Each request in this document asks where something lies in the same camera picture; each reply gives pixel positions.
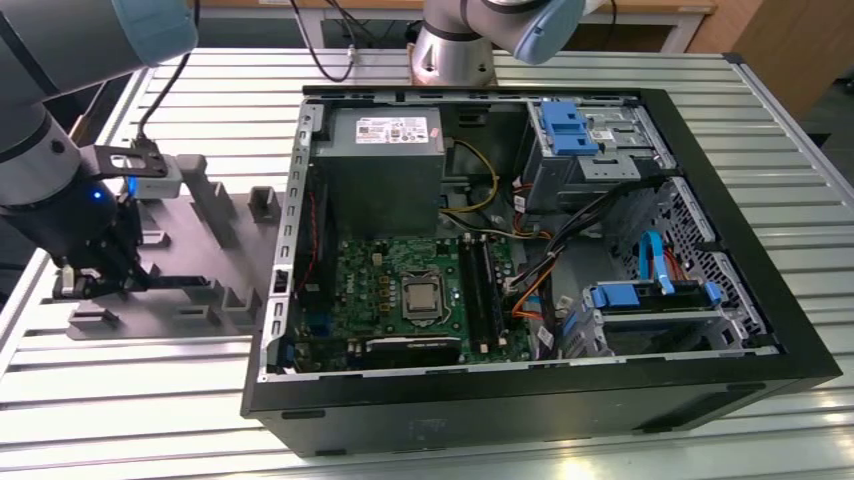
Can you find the blue RAM stick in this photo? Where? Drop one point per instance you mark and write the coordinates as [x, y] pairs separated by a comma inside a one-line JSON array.
[[176, 282]]

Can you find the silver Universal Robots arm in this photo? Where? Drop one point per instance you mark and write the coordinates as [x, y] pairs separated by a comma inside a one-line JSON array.
[[60, 60]]

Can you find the black RAM slot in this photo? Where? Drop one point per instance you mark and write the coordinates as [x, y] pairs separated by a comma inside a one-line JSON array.
[[474, 295], [487, 295]]

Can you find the grey parts rack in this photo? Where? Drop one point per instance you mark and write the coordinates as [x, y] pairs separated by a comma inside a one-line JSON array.
[[200, 240]]

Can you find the green motherboard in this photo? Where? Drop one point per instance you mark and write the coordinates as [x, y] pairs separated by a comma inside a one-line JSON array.
[[363, 280]]

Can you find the grey power supply unit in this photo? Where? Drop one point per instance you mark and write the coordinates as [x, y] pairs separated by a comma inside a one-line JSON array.
[[381, 190]]

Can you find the CPU socket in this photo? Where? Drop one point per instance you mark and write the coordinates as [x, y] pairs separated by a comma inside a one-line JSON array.
[[421, 274]]

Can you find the silver CPU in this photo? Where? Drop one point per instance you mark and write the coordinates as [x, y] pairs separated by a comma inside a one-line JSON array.
[[422, 297]]

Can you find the black graphics card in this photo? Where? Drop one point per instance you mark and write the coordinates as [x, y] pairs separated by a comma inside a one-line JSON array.
[[414, 352]]

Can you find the black PC case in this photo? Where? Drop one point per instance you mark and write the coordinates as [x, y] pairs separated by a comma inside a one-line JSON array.
[[534, 415]]

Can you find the grey metal drive cage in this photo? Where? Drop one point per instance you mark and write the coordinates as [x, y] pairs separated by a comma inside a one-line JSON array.
[[614, 170]]

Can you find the blue disk carrier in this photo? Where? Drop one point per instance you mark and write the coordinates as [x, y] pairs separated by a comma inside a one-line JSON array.
[[617, 295]]

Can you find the grey metal disk bay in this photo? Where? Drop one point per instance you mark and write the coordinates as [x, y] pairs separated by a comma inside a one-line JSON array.
[[668, 315]]

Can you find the white-framed wooden desk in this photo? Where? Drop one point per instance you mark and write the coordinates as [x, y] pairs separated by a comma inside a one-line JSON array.
[[688, 30]]

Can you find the wooden cabinet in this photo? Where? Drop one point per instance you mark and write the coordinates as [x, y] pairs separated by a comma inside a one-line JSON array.
[[788, 50]]

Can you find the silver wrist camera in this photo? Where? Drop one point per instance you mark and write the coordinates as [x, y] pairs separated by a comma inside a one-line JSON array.
[[156, 187]]

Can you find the blue plastic drive bracket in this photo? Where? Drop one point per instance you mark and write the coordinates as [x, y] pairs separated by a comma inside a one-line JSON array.
[[567, 130]]

